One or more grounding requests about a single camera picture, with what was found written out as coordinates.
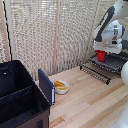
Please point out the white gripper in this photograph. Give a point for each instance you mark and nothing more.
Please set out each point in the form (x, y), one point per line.
(111, 46)

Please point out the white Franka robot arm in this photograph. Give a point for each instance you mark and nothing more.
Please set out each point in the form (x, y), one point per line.
(120, 10)

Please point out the metal oven rack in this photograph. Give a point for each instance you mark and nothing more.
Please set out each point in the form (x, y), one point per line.
(115, 63)

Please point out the black dish rack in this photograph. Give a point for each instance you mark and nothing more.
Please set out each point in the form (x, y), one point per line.
(96, 75)
(124, 45)

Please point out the yellow food pieces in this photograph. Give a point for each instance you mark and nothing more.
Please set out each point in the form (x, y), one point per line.
(60, 84)

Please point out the white bowl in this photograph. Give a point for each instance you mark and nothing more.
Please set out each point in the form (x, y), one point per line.
(62, 90)

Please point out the blue book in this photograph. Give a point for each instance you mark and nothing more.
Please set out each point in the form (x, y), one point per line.
(46, 86)

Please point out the bamboo blind screen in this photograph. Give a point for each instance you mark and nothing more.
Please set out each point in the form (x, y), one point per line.
(30, 33)

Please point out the black fabric storage box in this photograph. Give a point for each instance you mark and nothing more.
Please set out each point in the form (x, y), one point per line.
(20, 96)

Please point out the thin black pole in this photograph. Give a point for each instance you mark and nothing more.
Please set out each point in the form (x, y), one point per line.
(7, 33)

